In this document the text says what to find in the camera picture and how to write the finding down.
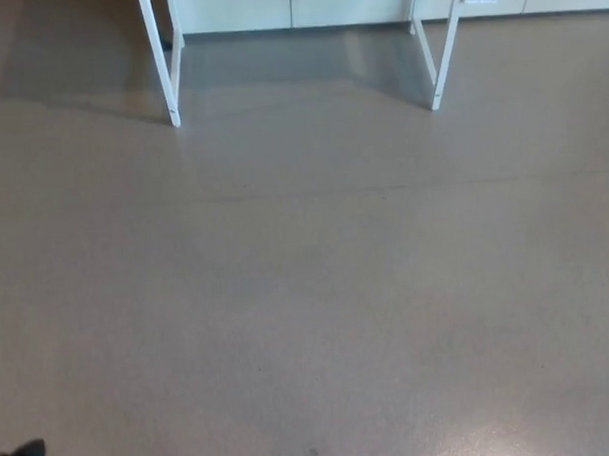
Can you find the white cabinet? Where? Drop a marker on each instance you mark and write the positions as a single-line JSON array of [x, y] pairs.
[[327, 4]]

